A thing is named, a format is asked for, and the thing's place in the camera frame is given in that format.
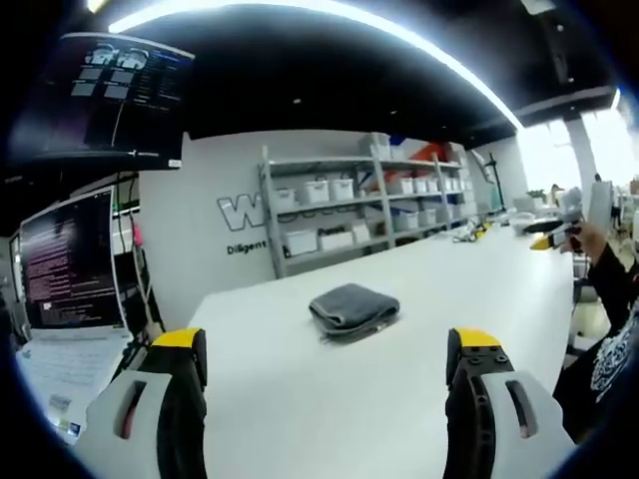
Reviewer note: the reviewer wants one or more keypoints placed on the grey towel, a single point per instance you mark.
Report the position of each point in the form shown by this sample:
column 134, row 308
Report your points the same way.
column 349, row 309

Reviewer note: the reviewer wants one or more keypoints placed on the person's right hand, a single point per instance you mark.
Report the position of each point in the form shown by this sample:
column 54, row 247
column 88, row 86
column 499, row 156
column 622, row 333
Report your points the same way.
column 589, row 242

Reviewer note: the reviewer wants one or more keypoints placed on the black stand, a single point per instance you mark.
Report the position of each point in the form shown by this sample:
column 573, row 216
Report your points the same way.
column 494, row 179

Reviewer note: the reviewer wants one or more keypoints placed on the yellow and white clutter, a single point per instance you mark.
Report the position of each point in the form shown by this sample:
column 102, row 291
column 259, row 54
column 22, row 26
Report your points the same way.
column 474, row 232

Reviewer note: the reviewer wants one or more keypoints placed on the laptop keyboard deck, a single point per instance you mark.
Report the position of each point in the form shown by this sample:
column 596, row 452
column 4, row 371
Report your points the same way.
column 70, row 369

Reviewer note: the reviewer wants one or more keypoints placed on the person in dark shirt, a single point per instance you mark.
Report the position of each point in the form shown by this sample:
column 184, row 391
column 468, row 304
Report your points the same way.
column 609, row 364

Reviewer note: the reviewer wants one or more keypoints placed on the laptop screen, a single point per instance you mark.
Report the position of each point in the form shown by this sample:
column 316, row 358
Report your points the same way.
column 70, row 264

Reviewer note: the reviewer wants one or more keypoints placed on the grey metal shelving unit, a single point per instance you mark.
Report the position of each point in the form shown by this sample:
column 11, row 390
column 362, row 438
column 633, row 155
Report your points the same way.
column 379, row 199

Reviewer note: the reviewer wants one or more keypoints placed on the row of white storage bins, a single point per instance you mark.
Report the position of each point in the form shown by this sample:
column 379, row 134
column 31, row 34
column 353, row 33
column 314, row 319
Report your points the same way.
column 344, row 192

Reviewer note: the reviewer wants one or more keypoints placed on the ceiling light strip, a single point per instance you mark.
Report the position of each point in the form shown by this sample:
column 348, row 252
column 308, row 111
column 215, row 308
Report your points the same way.
column 349, row 25

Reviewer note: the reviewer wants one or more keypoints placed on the hanging dark monitor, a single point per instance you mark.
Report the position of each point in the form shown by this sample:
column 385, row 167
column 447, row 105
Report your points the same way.
column 100, row 100

